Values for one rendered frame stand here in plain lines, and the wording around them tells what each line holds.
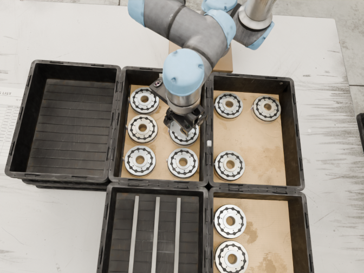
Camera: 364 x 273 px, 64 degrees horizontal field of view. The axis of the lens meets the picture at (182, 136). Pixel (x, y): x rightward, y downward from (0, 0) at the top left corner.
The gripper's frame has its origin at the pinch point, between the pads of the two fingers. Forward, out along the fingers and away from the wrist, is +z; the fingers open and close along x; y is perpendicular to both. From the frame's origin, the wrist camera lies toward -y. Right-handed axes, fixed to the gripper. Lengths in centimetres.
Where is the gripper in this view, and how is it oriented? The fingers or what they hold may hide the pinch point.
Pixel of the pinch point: (179, 120)
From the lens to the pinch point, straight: 85.8
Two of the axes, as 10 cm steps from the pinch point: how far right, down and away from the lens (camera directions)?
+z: 0.1, 2.6, 9.6
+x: 7.3, -6.6, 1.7
